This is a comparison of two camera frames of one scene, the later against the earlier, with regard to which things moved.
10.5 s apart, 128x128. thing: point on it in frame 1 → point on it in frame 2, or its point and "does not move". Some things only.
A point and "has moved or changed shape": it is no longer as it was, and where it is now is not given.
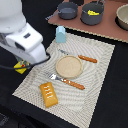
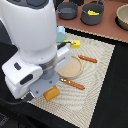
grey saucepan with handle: (66, 11) does not move
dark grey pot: (94, 6) does not move
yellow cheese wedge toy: (90, 12) does not move
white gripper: (26, 42) → (23, 76)
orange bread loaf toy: (49, 96) has moved or changed shape
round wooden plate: (69, 66) does not move
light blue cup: (60, 34) does not move
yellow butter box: (20, 65) has moved or changed shape
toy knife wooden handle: (79, 56) does not move
